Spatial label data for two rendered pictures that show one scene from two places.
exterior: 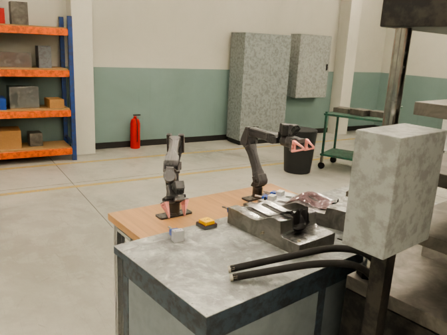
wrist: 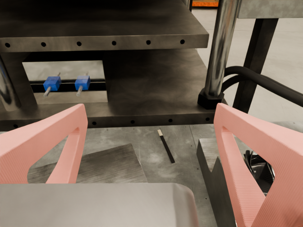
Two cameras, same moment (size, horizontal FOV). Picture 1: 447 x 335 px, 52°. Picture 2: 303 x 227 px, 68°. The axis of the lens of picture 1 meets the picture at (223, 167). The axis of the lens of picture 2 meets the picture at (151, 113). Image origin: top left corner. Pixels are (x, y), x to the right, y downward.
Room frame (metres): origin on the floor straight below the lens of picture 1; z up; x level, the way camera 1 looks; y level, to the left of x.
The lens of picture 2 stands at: (2.49, -0.39, 1.28)
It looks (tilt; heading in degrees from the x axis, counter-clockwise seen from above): 37 degrees down; 217
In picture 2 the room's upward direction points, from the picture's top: straight up
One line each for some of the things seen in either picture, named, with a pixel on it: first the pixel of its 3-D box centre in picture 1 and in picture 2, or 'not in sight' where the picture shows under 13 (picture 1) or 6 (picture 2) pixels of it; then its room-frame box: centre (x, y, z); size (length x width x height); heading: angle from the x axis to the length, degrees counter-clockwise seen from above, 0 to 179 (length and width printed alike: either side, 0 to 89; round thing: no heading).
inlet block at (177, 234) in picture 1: (173, 231); not in sight; (2.06, 0.22, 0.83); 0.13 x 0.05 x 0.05; 29
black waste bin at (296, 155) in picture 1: (298, 150); not in sight; (6.43, -1.07, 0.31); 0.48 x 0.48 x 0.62
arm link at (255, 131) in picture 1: (262, 139); not in sight; (2.71, -0.23, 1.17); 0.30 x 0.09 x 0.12; 37
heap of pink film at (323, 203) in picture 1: (311, 198); not in sight; (2.46, -0.51, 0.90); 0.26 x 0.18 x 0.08; 58
